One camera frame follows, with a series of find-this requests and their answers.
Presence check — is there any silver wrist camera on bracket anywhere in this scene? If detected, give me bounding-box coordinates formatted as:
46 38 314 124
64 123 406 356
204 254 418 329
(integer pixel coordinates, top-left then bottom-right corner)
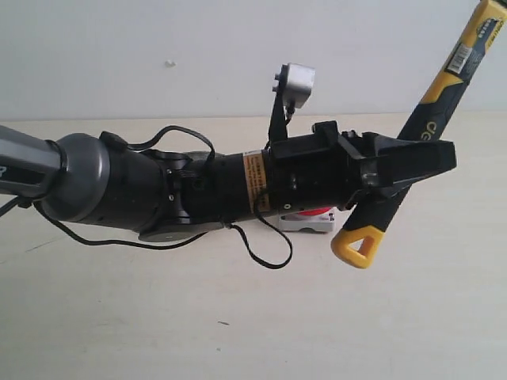
266 63 316 146

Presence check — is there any yellow black claw hammer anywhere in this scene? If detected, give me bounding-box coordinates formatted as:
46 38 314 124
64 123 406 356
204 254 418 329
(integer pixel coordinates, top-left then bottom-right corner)
330 1 506 268

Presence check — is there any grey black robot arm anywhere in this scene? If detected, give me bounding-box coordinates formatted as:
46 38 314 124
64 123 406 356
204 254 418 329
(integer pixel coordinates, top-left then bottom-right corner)
1 122 456 242

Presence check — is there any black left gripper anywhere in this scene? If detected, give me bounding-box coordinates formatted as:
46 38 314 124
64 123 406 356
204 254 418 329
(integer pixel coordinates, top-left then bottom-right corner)
262 121 456 211

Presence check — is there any red dome button grey base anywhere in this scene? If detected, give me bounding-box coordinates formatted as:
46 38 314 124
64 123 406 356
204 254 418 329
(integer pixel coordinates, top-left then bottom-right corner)
278 207 336 234

